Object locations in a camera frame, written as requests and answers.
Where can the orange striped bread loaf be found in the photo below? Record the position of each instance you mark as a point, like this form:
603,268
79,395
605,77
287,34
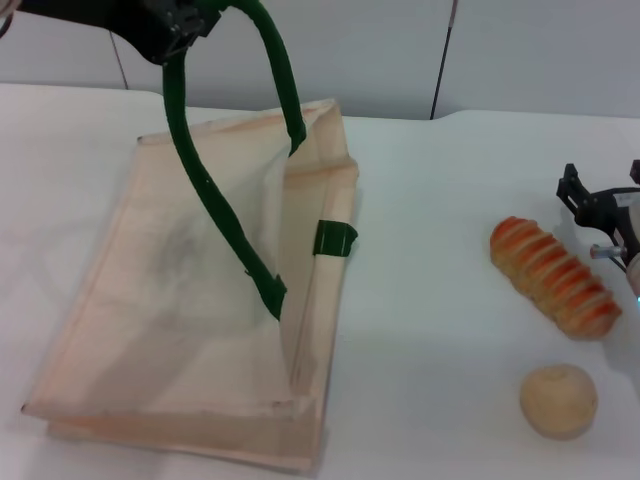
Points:
555,277

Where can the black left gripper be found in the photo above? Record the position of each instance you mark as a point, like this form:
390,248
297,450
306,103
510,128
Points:
135,25

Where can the round beige egg yolk pastry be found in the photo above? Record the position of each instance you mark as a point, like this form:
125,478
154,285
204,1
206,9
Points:
557,402

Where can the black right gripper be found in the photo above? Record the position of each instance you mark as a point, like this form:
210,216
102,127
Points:
607,212

